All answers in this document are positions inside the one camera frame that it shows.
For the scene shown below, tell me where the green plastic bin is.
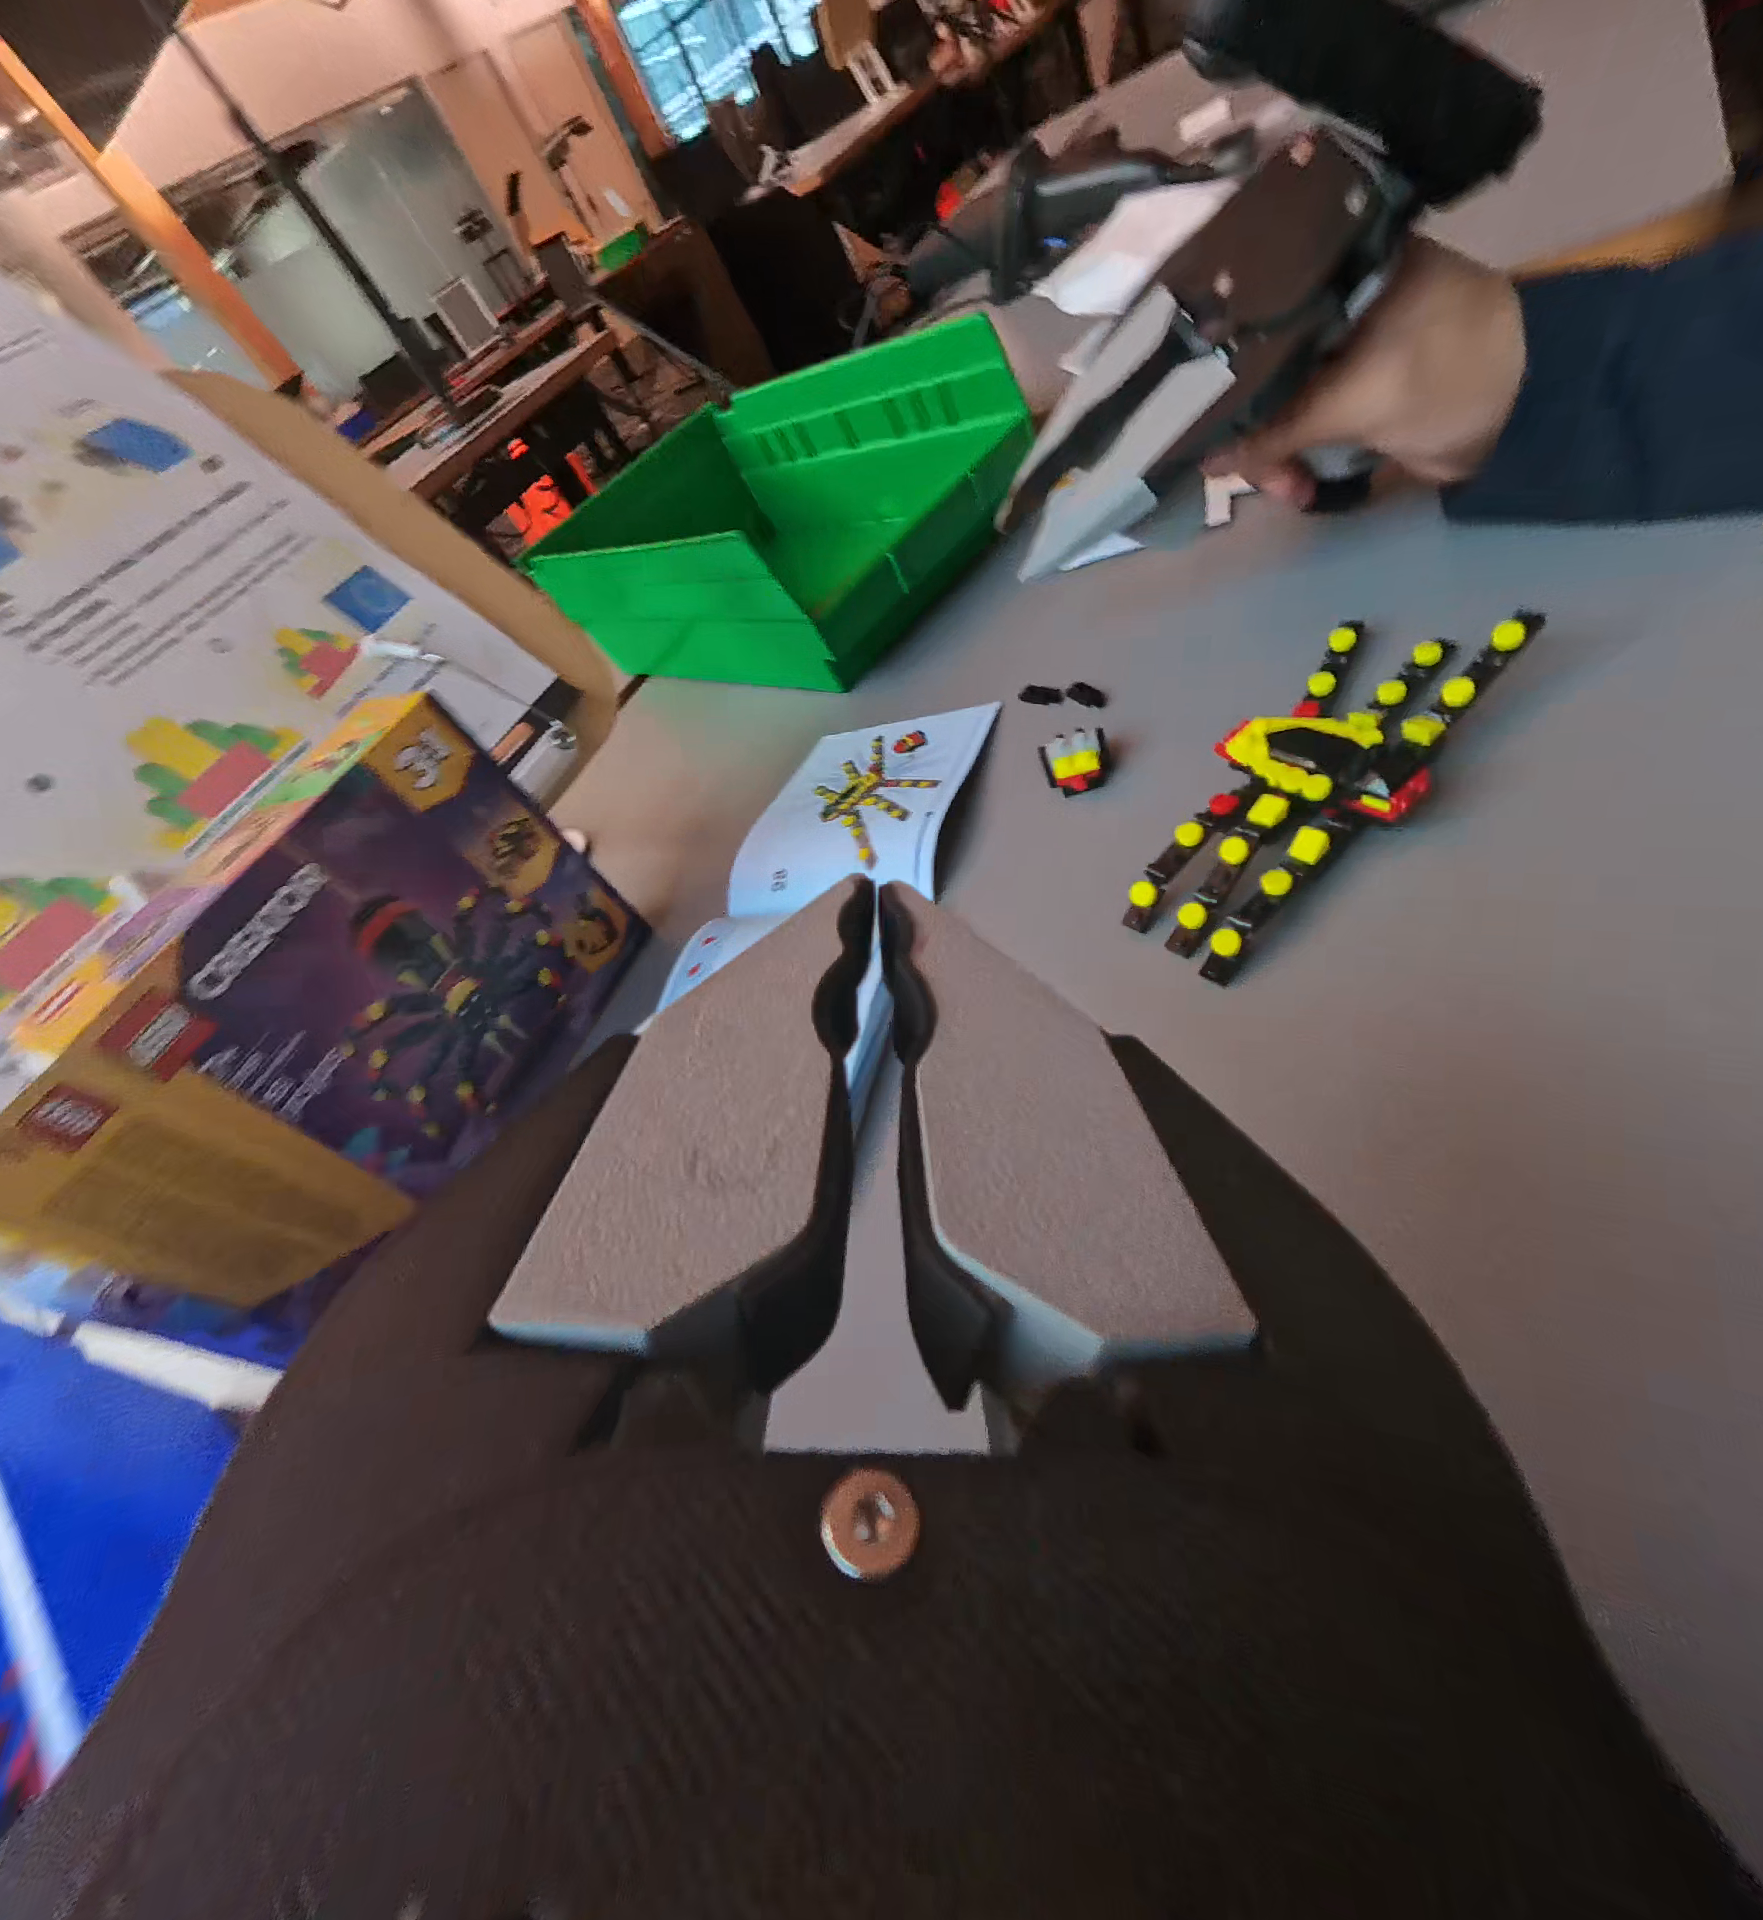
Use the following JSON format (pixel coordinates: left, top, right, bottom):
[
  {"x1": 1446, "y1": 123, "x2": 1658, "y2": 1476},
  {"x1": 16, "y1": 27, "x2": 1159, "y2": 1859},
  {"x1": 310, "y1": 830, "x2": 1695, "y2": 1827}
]
[{"x1": 513, "y1": 312, "x2": 1039, "y2": 695}]

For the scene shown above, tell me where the wooden desk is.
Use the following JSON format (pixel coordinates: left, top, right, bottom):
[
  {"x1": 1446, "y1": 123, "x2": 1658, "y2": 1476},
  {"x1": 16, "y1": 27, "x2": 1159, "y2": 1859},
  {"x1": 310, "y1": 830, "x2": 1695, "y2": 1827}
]
[{"x1": 371, "y1": 323, "x2": 635, "y2": 504}]

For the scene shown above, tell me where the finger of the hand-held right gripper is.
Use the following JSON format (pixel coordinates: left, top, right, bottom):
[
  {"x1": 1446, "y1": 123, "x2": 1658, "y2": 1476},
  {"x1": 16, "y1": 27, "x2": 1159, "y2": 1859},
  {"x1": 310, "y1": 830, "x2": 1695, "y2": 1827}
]
[
  {"x1": 1000, "y1": 284, "x2": 1215, "y2": 530},
  {"x1": 1016, "y1": 358, "x2": 1244, "y2": 587}
]

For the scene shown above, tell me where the black and yellow lego spider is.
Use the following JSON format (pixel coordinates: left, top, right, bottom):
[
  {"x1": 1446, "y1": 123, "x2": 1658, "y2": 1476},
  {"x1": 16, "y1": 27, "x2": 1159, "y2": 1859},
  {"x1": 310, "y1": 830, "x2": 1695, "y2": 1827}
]
[{"x1": 1122, "y1": 605, "x2": 1549, "y2": 989}]

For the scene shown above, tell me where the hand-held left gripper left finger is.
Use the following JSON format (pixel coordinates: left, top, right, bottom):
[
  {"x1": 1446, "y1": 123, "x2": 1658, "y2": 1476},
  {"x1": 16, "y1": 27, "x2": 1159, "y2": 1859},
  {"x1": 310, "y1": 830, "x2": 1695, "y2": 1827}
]
[{"x1": 487, "y1": 878, "x2": 877, "y2": 1391}]

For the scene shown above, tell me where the person's right hand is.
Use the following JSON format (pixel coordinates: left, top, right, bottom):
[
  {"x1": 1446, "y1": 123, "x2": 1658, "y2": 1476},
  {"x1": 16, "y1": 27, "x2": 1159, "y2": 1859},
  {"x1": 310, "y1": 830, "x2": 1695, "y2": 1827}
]
[{"x1": 1203, "y1": 238, "x2": 1531, "y2": 514}]

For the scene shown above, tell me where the blue printed mat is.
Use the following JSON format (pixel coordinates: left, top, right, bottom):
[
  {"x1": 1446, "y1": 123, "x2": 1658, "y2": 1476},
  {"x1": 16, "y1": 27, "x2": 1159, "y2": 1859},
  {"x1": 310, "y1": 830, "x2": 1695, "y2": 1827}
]
[{"x1": 0, "y1": 1214, "x2": 298, "y2": 1913}]

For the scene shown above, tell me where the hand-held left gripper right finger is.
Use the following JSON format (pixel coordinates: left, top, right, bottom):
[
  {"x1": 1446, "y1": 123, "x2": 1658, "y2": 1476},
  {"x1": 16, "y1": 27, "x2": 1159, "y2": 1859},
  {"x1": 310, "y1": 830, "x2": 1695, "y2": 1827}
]
[{"x1": 880, "y1": 882, "x2": 1260, "y2": 1404}]

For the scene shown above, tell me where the person's right forearm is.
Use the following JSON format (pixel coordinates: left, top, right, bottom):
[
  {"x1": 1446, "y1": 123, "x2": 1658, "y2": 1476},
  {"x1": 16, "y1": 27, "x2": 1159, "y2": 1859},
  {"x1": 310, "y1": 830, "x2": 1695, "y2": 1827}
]
[{"x1": 1446, "y1": 222, "x2": 1763, "y2": 526}]

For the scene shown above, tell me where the black office chair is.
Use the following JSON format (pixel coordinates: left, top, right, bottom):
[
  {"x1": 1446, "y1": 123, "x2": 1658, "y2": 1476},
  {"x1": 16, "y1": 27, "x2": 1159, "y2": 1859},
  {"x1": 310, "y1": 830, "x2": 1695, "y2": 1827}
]
[{"x1": 702, "y1": 188, "x2": 845, "y2": 381}]

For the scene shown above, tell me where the lego instruction booklet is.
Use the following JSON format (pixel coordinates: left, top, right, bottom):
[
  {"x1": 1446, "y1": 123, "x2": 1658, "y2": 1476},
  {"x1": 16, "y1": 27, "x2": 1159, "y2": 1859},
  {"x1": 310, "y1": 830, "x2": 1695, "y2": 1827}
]
[{"x1": 649, "y1": 701, "x2": 1006, "y2": 1120}]

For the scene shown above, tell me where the purple and yellow lego box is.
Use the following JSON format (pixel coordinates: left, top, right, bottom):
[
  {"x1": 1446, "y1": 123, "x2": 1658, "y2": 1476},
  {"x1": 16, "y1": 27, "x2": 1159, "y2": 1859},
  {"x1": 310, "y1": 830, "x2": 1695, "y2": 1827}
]
[{"x1": 0, "y1": 692, "x2": 654, "y2": 1307}]

